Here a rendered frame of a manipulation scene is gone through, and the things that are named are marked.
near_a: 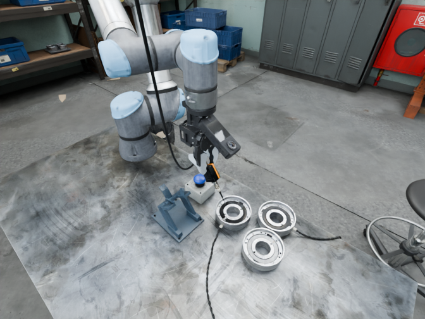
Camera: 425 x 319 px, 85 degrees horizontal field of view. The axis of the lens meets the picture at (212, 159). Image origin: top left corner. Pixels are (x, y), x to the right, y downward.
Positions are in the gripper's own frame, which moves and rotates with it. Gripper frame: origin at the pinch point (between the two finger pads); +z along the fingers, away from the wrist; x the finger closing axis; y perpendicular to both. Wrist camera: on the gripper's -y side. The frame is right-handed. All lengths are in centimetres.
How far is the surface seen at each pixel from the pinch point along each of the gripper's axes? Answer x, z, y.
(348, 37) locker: -320, 28, 59
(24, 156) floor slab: 32, 93, 209
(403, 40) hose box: -351, 27, 4
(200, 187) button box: 1.0, 8.5, 2.6
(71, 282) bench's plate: 41.4, 13.1, 6.7
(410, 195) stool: -73, 32, -53
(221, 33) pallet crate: -273, 41, 231
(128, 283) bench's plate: 32.3, 13.1, -3.4
